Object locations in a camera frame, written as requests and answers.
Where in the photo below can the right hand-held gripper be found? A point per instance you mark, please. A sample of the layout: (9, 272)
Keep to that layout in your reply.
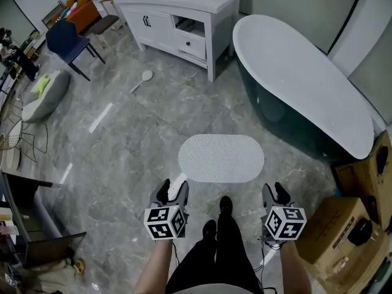
(284, 223)

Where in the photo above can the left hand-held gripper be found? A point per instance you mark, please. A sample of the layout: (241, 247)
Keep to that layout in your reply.
(165, 223)

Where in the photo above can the white oval bath mat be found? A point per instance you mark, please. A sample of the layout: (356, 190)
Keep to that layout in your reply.
(220, 158)

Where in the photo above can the person's right forearm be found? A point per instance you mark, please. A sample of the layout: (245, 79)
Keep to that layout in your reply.
(295, 268)

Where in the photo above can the person's left forearm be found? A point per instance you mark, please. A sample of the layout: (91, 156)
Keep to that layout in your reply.
(153, 268)

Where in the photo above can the white and dark green bathtub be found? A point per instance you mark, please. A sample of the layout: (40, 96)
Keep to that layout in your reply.
(294, 72)

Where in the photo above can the person's right black shoe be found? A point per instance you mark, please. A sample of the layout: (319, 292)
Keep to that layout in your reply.
(226, 205)

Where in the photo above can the person's black shoe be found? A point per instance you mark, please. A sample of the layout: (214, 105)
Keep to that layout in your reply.
(209, 230)
(226, 205)

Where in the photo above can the person's left black shoe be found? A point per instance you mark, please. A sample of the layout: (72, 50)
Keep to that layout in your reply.
(209, 230)

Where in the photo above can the cardboard box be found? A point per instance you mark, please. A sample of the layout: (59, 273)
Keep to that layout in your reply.
(367, 176)
(324, 231)

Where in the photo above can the person's black trousers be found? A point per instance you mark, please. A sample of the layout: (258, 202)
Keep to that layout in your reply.
(214, 262)

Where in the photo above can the person's white shirt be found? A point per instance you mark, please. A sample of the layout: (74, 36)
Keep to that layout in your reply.
(211, 289)

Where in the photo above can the black desk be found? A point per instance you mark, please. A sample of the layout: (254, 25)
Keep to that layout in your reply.
(46, 247)

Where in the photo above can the grey bean bag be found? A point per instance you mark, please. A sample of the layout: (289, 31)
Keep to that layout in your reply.
(46, 100)

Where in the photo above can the white vanity cabinet with sink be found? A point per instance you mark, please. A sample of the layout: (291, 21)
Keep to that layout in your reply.
(159, 23)

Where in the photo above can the yellow-green cushion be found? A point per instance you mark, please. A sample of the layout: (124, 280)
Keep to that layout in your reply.
(40, 84)

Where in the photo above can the wooden chair with dark seat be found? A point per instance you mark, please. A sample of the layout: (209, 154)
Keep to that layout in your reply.
(102, 23)

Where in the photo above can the blue chair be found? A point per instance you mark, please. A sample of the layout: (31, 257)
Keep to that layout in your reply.
(65, 40)

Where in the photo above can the grey roller blind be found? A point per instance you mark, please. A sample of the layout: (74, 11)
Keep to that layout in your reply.
(291, 5)

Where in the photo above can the orange sofa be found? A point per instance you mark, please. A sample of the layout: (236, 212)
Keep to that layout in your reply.
(84, 14)

